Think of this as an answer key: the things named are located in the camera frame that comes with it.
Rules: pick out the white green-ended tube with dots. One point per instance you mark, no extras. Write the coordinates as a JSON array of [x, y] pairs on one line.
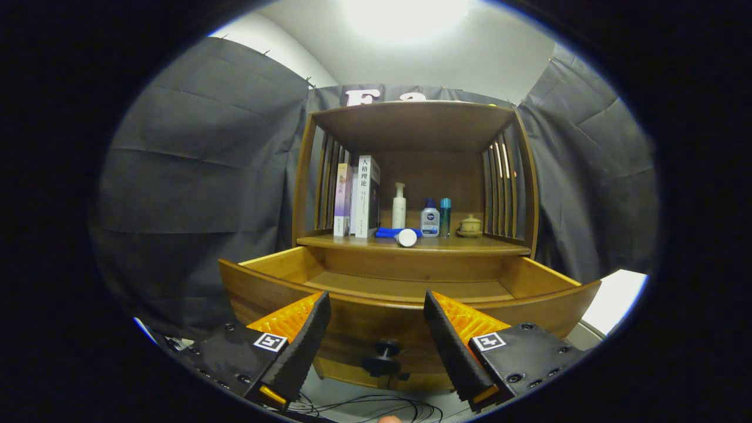
[[406, 238]]

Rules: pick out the blue folded towel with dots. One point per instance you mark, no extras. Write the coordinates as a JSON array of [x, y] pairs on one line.
[[385, 232]]

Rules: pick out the white pump bottle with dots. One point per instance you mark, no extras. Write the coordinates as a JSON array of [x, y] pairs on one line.
[[399, 211]]

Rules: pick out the white thick book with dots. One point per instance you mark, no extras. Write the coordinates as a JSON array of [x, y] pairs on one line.
[[364, 200]]

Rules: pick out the grey ribbed panel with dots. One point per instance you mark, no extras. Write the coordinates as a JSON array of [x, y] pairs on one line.
[[581, 338]]

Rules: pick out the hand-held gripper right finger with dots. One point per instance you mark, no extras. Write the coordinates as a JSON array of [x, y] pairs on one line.
[[453, 352]]

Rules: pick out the teal slim bottle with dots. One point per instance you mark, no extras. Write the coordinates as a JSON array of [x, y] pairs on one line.
[[445, 214]]

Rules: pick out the brown wooden drawer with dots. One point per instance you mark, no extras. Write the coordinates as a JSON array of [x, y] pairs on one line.
[[364, 329]]

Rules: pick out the purple book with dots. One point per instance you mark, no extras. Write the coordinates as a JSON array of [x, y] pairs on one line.
[[342, 200]]

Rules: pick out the white flat surface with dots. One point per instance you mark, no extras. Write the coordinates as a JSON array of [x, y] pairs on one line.
[[617, 299]]

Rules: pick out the black backdrop cloth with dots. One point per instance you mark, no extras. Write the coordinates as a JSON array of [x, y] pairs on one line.
[[194, 176]]

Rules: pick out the white bottle blue cap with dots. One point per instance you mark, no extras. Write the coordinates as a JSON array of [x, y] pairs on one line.
[[430, 223]]

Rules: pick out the brown wooden cabinet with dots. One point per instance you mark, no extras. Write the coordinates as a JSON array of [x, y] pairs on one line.
[[411, 123]]

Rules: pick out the wooden countertop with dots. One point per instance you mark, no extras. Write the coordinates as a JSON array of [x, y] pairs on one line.
[[470, 244]]

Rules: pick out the yellow lidded teacup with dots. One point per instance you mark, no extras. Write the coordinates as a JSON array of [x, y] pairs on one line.
[[470, 226]]

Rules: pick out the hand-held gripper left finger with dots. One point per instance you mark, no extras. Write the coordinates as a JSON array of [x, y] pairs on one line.
[[305, 346]]

